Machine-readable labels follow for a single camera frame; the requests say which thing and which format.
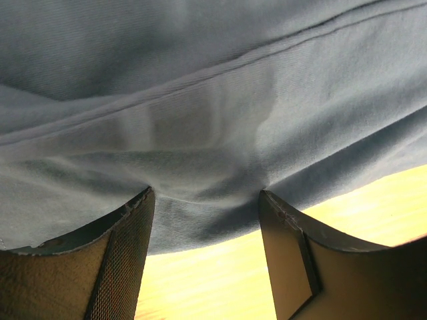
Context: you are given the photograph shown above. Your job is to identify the blue t shirt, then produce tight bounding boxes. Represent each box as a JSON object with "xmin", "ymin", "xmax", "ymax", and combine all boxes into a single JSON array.
[{"xmin": 1, "ymin": 1, "xmax": 426, "ymax": 254}]

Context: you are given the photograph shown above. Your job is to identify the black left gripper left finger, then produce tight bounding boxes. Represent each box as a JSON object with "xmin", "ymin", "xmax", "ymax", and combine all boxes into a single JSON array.
[{"xmin": 1, "ymin": 188, "xmax": 155, "ymax": 319}]

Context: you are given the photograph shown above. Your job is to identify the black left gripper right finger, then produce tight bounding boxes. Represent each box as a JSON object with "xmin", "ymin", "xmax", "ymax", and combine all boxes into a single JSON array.
[{"xmin": 259, "ymin": 191, "xmax": 426, "ymax": 319}]

